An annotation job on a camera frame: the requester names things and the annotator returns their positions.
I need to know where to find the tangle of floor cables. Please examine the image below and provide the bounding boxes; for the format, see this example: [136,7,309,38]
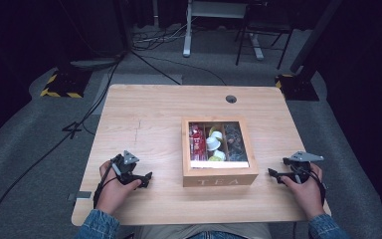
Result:
[132,16,193,53]

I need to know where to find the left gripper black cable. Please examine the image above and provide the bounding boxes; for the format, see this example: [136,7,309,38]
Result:
[93,155,118,210]

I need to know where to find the bundle of red sachets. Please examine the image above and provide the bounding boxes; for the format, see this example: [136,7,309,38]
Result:
[188,122,208,162]

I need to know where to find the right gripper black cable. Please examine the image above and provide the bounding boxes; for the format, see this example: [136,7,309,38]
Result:
[297,163,328,207]

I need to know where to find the long black floor cable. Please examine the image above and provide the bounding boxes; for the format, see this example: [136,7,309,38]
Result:
[0,53,127,239]

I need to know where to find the black chair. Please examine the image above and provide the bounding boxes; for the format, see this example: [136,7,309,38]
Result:
[235,0,294,70]

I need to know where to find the wooden tea box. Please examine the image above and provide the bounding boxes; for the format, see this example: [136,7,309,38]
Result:
[180,115,260,188]

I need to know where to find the pile of dark tea pods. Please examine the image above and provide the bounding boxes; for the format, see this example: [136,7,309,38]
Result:
[225,122,249,162]

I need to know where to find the grey tape strip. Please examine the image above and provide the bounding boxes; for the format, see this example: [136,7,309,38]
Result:
[68,191,93,202]

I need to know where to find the person's beige trousers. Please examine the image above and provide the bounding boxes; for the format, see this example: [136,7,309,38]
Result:
[135,222,273,239]

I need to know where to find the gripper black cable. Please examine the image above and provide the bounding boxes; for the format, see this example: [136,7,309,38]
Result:
[297,163,328,207]
[93,155,118,210]

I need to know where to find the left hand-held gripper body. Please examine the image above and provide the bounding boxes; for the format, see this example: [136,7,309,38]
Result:
[111,149,142,185]

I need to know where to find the black yellow-striped stand base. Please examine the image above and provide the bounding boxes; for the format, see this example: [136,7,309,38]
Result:
[275,73,320,102]
[40,68,93,99]

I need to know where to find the person's right hand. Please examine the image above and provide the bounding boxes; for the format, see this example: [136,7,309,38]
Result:
[281,163,326,221]

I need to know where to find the dark slanted stand pole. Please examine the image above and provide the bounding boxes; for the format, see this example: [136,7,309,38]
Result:
[289,0,342,74]

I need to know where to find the thin black floor cable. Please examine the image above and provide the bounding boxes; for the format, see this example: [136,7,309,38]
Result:
[130,49,228,87]

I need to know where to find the white desk frame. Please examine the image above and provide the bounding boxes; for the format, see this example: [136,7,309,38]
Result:
[182,0,266,61]

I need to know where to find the person's left hand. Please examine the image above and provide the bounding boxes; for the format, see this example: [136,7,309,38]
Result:
[95,159,142,215]

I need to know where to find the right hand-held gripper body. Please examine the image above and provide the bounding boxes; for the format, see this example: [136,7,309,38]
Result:
[283,150,325,184]

